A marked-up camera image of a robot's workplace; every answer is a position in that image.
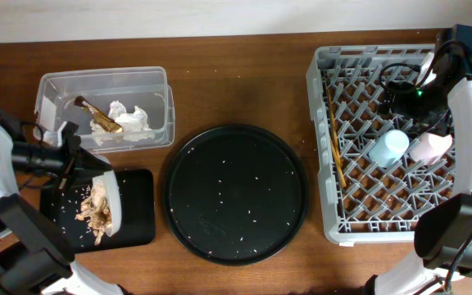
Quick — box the grey plate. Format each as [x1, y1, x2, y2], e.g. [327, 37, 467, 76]
[93, 169, 122, 237]

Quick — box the pink cup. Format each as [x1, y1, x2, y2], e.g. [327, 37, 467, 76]
[409, 133, 453, 166]

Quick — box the gold snack wrapper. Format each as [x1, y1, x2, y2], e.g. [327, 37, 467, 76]
[74, 96, 123, 133]

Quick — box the peanut shells and rice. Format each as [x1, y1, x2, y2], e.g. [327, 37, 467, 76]
[75, 179, 112, 246]

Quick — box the blue cup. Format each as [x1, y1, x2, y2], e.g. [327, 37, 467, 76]
[368, 129, 410, 168]

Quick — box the white tissue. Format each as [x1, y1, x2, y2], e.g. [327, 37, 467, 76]
[89, 101, 155, 146]

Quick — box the wooden chopstick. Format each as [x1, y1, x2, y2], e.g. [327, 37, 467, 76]
[331, 124, 347, 188]
[327, 90, 343, 165]

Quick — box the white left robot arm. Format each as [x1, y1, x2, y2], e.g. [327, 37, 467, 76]
[0, 109, 126, 294]

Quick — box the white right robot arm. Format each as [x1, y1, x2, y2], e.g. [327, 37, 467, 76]
[364, 25, 472, 294]

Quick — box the clear plastic waste bin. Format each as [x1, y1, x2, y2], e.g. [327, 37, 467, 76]
[34, 66, 175, 154]

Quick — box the grey dishwasher rack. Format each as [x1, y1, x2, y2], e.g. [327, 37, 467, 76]
[306, 44, 456, 246]

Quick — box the black rectangular tray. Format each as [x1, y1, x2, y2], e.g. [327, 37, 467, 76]
[39, 169, 156, 253]

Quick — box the round black serving tray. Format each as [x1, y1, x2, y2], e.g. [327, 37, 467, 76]
[161, 125, 310, 266]

